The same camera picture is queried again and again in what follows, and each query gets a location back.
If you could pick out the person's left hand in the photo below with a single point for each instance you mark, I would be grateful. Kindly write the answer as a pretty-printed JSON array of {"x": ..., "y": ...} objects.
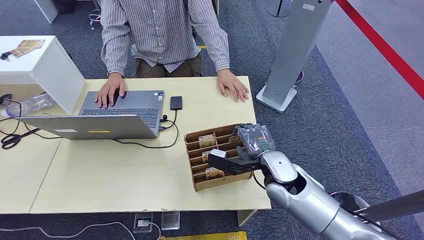
[{"x": 232, "y": 84}]

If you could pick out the person's right hand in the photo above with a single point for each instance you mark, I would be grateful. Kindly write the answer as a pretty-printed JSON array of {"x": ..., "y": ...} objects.
[{"x": 111, "y": 87}]

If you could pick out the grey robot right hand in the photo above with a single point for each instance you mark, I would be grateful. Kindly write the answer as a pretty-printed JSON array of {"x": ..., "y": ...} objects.
[{"x": 256, "y": 140}]

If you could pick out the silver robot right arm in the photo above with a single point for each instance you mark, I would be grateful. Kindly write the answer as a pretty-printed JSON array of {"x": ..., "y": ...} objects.
[{"x": 308, "y": 198}]

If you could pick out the person's right forearm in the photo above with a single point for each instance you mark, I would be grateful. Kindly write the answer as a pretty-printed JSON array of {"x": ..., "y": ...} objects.
[{"x": 114, "y": 53}]

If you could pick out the person's left forearm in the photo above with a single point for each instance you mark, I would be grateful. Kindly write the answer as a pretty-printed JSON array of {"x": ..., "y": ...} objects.
[{"x": 217, "y": 46}]

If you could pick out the cardboard card organizer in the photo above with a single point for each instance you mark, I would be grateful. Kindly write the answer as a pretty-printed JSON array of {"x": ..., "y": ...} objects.
[{"x": 212, "y": 184}]

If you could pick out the person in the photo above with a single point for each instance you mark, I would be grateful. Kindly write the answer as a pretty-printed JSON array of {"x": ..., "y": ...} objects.
[{"x": 159, "y": 30}]

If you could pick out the grey laptop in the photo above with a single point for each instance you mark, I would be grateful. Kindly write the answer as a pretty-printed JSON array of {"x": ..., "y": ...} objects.
[{"x": 99, "y": 127}]

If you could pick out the white pillar base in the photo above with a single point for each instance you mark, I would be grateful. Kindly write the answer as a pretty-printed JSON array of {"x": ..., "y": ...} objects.
[{"x": 276, "y": 104}]

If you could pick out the black external drive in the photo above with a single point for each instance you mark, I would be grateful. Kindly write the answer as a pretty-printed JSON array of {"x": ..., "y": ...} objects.
[{"x": 176, "y": 103}]

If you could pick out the white cabinet box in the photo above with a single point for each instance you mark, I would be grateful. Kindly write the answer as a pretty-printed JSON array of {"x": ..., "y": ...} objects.
[{"x": 49, "y": 73}]

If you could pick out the dark round floor base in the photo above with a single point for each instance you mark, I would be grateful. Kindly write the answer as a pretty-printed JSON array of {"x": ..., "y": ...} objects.
[{"x": 299, "y": 78}]

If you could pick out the silver metal pillar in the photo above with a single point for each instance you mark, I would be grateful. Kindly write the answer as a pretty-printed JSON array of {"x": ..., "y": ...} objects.
[{"x": 294, "y": 49}]

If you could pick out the wooden desk leg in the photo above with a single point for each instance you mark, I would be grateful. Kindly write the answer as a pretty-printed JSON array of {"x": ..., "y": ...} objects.
[{"x": 245, "y": 217}]

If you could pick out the clear plastic water bottle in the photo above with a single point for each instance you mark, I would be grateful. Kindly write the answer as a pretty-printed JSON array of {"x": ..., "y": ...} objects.
[{"x": 30, "y": 104}]

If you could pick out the grey stanchion base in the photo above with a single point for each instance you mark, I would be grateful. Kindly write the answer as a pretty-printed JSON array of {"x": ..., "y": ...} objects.
[{"x": 280, "y": 10}]

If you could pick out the white furniture block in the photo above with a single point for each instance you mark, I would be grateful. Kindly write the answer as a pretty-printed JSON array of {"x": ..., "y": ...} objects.
[{"x": 46, "y": 9}]

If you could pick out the yellow patterned packet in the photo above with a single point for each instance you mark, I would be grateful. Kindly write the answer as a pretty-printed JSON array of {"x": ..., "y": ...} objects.
[{"x": 212, "y": 236}]

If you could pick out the round black object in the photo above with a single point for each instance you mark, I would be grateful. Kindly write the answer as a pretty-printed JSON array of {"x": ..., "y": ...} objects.
[{"x": 4, "y": 100}]

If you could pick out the black key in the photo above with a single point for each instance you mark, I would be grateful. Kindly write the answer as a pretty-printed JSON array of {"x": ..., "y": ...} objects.
[{"x": 5, "y": 55}]

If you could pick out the black scissors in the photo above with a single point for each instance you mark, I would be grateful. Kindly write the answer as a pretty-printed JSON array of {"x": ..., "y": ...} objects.
[{"x": 11, "y": 140}]

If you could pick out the metal floor plate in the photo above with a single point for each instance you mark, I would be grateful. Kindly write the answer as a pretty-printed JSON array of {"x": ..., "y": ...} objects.
[{"x": 170, "y": 220}]

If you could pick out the floor power socket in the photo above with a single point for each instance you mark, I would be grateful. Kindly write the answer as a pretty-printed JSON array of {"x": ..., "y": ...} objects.
[{"x": 143, "y": 222}]

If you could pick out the red floor tape strip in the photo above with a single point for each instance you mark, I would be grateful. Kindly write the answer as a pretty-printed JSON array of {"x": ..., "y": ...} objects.
[{"x": 381, "y": 46}]

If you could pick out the dark grey pole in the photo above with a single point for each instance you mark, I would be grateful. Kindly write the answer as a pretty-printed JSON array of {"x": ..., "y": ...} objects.
[{"x": 397, "y": 206}]

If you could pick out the pale wrist camera, black bracket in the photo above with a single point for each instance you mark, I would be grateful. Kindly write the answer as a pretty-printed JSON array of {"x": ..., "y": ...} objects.
[{"x": 232, "y": 164}]

